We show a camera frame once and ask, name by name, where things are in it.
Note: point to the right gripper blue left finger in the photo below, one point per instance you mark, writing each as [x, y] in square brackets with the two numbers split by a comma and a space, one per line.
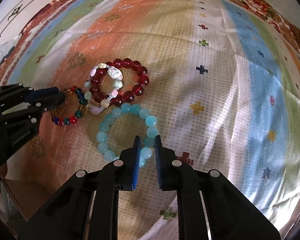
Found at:
[136, 150]

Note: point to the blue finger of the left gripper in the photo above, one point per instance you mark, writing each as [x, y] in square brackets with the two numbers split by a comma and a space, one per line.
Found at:
[42, 93]
[50, 102]

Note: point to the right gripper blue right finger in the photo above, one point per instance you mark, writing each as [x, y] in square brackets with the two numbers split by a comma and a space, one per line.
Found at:
[158, 158]

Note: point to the silver metal tin box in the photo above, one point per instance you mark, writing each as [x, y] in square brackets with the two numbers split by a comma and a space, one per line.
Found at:
[19, 201]

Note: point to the person's left hand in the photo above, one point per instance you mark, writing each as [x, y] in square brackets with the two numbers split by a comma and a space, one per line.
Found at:
[3, 171]

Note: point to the crumpled grey blue clothes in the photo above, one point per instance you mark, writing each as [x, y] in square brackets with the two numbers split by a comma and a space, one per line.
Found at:
[5, 48]

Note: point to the striped colourful mat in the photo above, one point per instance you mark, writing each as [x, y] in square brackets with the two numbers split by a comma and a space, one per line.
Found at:
[246, 127]

